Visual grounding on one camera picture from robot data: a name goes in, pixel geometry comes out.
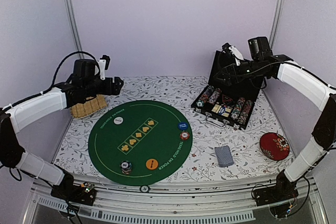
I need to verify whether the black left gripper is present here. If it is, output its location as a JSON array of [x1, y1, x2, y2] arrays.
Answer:
[[83, 76, 124, 98]]

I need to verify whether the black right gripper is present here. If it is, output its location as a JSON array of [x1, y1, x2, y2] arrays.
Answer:
[[214, 58, 267, 86]]

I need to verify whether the white dealer button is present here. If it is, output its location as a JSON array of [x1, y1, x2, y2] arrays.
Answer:
[[113, 116, 123, 125]]

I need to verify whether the blue small blind button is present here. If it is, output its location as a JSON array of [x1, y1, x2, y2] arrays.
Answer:
[[178, 122, 188, 131]]

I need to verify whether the small chip stack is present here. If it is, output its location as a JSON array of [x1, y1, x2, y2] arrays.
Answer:
[[180, 131, 190, 141]]

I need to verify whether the blue checked card deck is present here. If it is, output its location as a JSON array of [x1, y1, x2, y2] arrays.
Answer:
[[215, 146, 234, 167]]

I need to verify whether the orange big blind button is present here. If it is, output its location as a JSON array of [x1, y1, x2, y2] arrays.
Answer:
[[145, 158, 159, 170]]

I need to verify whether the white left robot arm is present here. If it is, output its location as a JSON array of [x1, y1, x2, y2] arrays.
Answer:
[[1, 55, 123, 200]]

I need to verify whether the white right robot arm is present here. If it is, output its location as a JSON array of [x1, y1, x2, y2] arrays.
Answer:
[[214, 37, 335, 205]]

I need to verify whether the woven bamboo tray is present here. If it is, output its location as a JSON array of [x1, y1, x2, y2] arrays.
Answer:
[[70, 94, 107, 119]]

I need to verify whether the red triangle all-in marker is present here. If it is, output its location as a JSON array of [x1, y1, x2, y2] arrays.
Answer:
[[220, 94, 233, 104]]

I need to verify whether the black poker chip case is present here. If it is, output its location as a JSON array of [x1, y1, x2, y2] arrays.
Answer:
[[191, 51, 264, 130]]

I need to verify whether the boxed card deck in case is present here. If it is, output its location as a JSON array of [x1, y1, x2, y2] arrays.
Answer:
[[212, 104, 233, 118]]

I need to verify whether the green round poker mat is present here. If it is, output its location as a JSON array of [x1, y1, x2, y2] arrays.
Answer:
[[88, 100, 193, 186]]

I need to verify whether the floral white tablecloth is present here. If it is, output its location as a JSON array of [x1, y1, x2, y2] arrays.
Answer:
[[51, 76, 296, 183]]

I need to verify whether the red floral bowl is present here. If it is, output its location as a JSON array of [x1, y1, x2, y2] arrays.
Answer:
[[259, 132, 290, 161]]

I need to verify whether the aluminium right corner post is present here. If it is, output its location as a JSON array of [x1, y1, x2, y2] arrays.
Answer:
[[269, 0, 285, 49]]

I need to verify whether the aluminium corner post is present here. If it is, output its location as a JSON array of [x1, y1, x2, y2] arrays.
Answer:
[[269, 0, 285, 49], [64, 0, 82, 51]]

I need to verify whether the aluminium left corner post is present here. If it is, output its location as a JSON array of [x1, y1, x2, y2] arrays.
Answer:
[[64, 0, 82, 51]]

